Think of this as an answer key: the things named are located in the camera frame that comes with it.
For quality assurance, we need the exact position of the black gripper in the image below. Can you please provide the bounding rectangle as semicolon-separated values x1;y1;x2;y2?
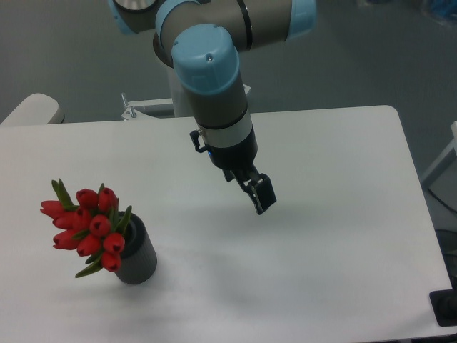
190;129;276;215

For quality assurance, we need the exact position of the red tulip bouquet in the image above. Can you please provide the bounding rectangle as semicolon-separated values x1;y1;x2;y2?
40;179;133;279

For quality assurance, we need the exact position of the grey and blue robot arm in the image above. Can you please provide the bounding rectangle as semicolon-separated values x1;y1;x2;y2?
109;1;317;214

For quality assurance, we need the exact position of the dark grey ribbed vase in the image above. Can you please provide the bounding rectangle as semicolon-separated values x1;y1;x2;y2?
115;214;157;284

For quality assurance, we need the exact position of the white furniture at right edge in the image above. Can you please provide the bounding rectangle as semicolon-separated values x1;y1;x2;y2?
420;121;456;189

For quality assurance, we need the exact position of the white chair backrest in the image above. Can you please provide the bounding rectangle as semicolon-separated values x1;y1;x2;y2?
1;93;65;127

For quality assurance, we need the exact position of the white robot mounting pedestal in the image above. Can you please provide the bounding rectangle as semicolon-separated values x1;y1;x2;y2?
121;66;251;121

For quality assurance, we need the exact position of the black table cable port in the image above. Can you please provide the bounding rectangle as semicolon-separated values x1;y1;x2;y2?
429;289;456;327

